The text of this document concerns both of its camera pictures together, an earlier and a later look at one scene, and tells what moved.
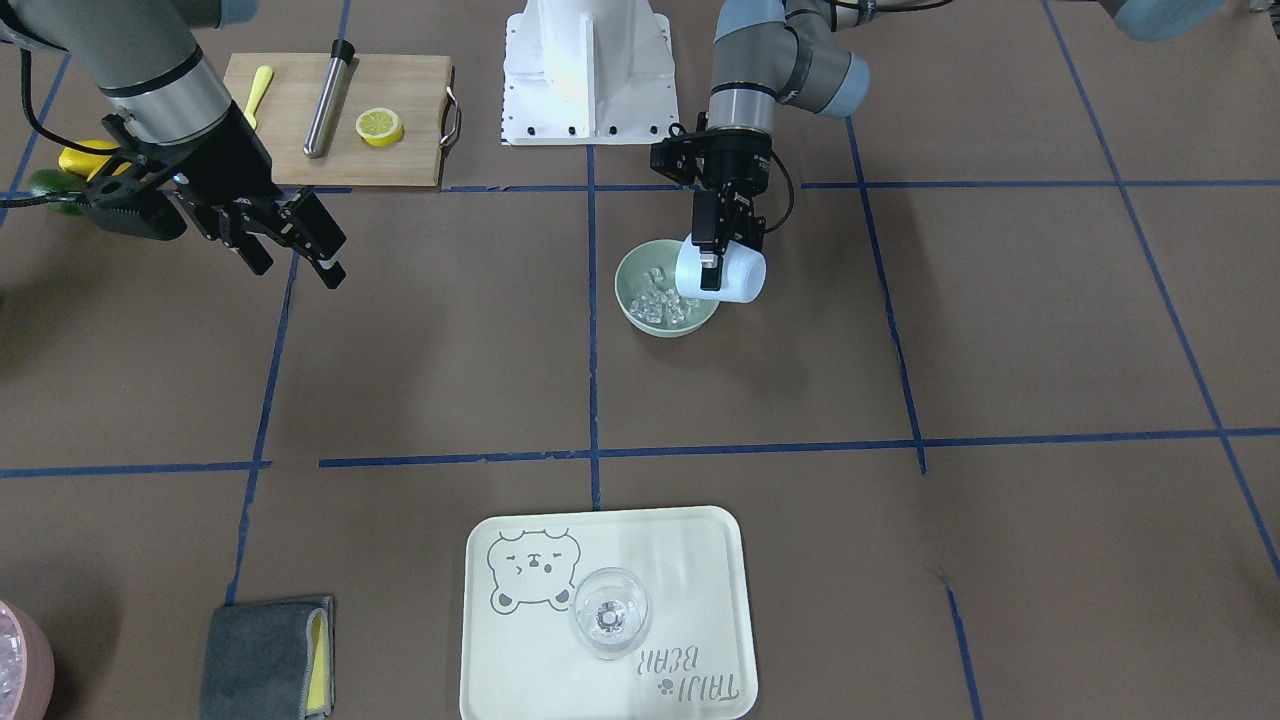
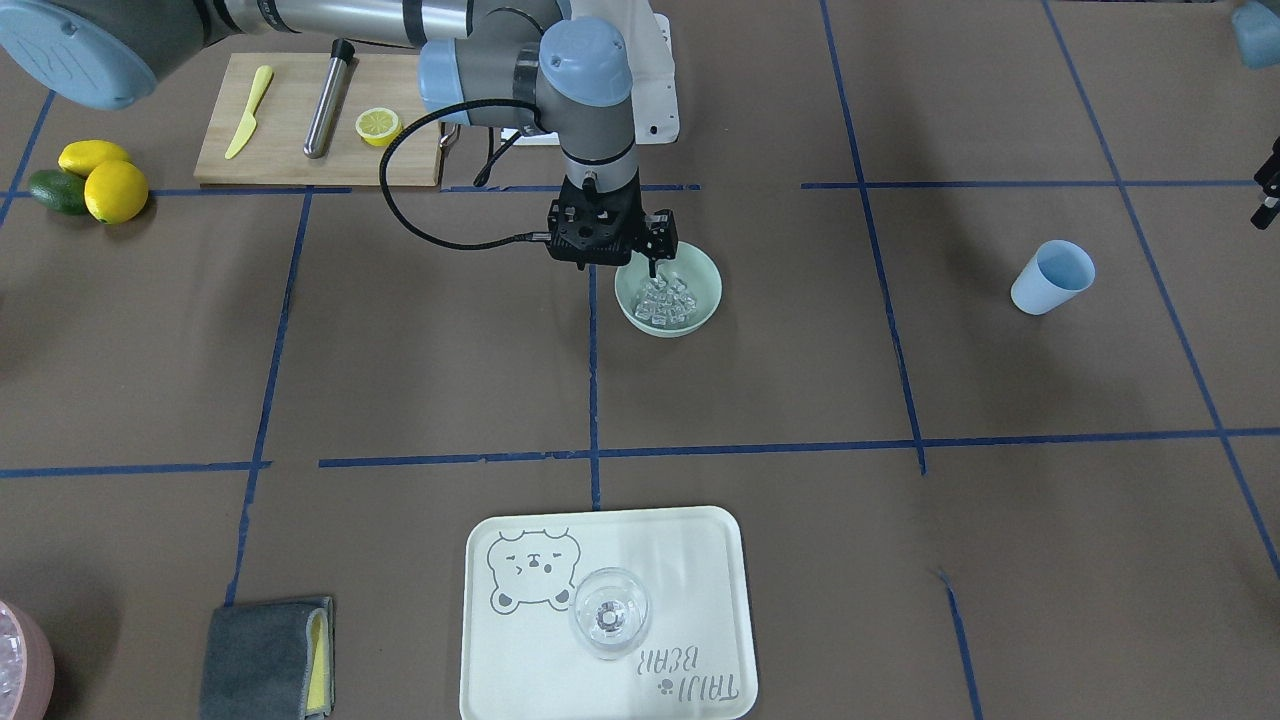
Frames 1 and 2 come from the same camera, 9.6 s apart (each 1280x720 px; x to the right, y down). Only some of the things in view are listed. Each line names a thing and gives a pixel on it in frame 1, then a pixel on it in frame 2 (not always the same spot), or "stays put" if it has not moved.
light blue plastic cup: x=743 y=273 → x=1059 y=271
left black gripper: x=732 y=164 → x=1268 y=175
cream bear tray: x=521 y=659 stays put
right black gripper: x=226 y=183 → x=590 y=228
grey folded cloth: x=270 y=661 stays put
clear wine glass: x=610 y=612 stays put
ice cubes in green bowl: x=661 y=303 stays put
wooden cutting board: x=416 y=88 stays put
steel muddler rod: x=342 y=55 stays put
